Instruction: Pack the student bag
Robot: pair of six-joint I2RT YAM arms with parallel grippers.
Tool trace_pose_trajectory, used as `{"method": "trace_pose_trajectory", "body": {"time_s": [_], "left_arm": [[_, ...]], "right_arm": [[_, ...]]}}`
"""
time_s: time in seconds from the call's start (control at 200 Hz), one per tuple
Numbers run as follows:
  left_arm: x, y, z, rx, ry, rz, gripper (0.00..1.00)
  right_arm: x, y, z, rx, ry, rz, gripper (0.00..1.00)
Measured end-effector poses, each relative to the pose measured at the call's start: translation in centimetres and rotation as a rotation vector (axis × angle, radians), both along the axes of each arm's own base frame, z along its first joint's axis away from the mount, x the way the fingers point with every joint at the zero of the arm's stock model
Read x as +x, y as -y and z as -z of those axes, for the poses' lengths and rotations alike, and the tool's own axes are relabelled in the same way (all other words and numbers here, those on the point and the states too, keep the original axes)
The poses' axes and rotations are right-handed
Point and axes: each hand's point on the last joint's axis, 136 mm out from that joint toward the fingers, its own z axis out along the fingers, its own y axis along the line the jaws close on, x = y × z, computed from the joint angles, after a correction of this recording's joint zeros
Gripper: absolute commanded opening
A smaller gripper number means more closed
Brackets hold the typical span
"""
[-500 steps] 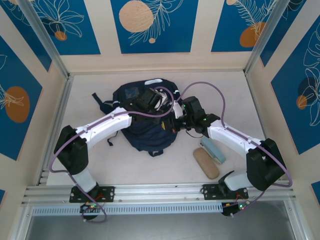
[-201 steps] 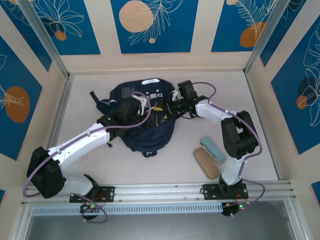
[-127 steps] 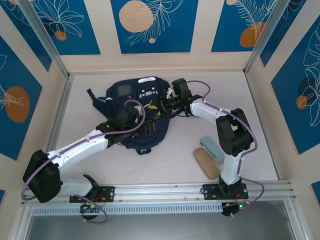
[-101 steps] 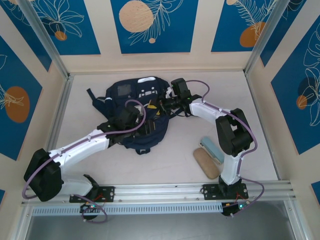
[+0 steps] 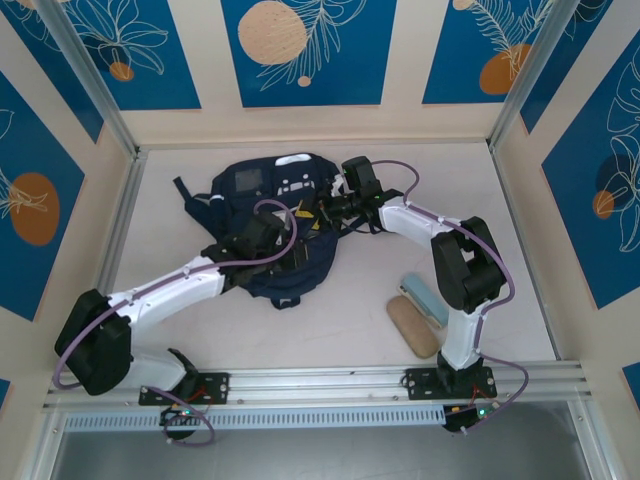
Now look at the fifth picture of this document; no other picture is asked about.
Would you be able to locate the aluminium table edge rail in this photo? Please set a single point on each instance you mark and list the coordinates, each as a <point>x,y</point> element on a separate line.
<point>116,250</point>
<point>510,200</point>

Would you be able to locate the circuit board with green light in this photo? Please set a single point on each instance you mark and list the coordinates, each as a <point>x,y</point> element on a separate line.
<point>181,413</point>
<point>475,414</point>

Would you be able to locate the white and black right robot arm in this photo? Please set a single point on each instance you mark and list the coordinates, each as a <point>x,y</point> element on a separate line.
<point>415,227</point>

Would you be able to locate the beige glasses case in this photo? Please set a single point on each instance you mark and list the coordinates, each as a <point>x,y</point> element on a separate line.
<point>412,327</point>

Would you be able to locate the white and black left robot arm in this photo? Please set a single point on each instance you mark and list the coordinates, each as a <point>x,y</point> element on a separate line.
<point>165,295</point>

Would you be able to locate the grey metal panel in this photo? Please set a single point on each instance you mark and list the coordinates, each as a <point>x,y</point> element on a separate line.
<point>320,457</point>

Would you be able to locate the navy blue backpack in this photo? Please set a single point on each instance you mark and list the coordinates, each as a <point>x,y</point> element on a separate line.
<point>220,185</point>

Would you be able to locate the light blue pencil case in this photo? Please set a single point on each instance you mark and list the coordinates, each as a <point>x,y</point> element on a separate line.
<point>420,295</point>

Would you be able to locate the long aluminium base rail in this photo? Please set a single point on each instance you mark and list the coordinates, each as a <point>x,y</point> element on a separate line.
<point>310,382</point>

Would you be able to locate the aluminium frame post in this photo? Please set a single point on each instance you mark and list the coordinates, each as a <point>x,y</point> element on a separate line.
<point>90,75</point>
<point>526,75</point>

